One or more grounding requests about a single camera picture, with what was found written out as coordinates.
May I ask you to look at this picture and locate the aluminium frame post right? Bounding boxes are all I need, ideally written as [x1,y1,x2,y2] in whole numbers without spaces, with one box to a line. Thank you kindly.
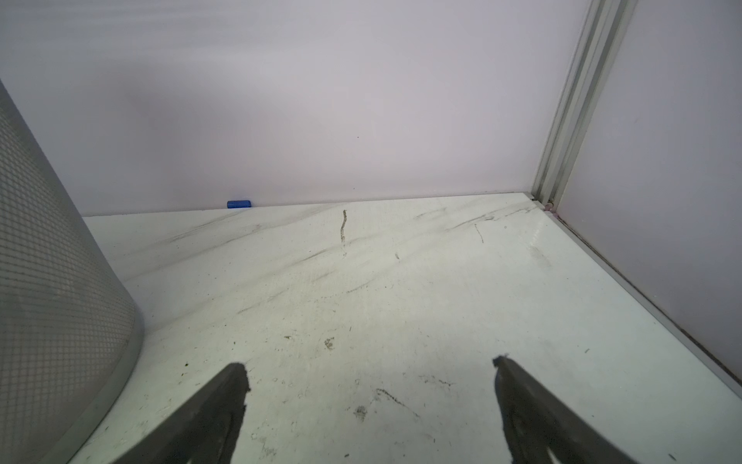
[531,0,637,211]

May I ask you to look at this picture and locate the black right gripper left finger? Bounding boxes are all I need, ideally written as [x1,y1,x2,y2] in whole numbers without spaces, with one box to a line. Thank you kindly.
[117,363,250,463]

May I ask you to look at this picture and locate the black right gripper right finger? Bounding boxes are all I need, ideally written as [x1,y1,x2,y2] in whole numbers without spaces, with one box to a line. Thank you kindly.
[493,356,635,463]

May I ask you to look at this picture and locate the small blue cap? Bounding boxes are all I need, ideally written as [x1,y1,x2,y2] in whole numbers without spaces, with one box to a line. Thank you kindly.
[226,200,252,209]

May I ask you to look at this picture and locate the grey mesh waste bin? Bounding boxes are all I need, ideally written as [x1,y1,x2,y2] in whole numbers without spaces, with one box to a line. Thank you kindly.
[1,93,143,463]

